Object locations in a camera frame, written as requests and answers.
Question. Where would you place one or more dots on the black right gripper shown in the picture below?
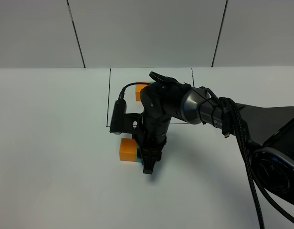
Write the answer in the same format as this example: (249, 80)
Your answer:
(150, 136)

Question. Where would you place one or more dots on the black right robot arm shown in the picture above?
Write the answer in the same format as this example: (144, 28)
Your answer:
(265, 135)

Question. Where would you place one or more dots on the orange template block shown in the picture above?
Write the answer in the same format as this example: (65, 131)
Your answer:
(139, 88)

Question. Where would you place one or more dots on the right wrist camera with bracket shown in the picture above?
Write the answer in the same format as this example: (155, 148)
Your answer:
(122, 122)

